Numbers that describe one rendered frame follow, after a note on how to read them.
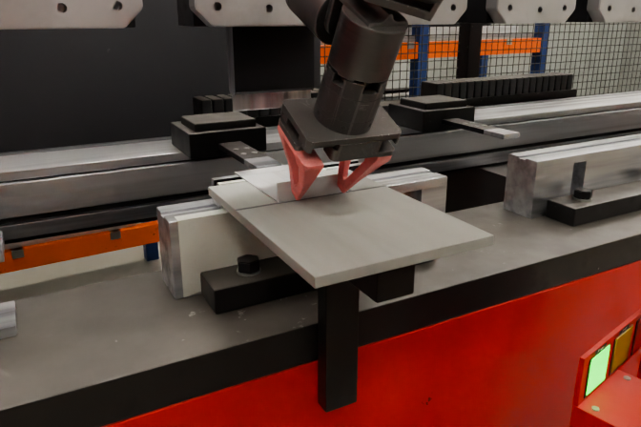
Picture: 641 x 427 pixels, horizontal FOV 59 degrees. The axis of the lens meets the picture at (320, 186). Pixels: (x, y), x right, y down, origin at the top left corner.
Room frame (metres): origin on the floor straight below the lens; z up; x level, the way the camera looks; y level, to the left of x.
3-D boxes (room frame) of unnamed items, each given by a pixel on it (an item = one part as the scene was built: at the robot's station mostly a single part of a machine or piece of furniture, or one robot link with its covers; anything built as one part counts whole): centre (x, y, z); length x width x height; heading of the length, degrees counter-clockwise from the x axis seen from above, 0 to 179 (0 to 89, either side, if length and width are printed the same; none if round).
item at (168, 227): (0.70, 0.01, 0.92); 0.39 x 0.06 x 0.10; 118
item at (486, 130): (1.01, -0.24, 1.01); 0.26 x 0.12 x 0.05; 28
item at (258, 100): (0.68, 0.06, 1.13); 0.10 x 0.02 x 0.10; 118
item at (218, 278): (0.64, -0.01, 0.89); 0.30 x 0.05 x 0.03; 118
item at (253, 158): (0.81, 0.13, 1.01); 0.26 x 0.12 x 0.05; 28
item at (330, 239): (0.55, -0.01, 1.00); 0.26 x 0.18 x 0.01; 28
